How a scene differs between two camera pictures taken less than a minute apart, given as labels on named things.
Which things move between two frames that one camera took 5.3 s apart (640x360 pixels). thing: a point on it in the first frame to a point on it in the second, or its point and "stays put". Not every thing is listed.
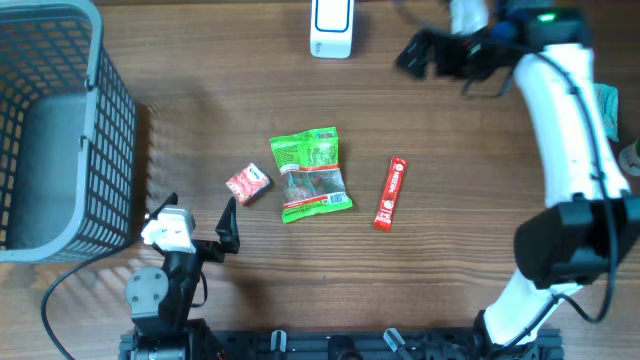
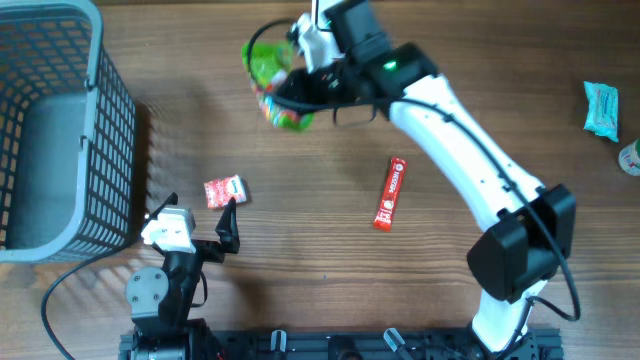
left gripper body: [209, 251] stays put
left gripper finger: [227, 228] stays put
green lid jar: [629, 159] stays put
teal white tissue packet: [608, 96] stays put
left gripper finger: [172, 199] stays put
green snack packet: [312, 178] to [264, 62]
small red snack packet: [249, 183] to [219, 192]
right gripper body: [464, 57] to [330, 84]
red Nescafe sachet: [396, 176] stays put
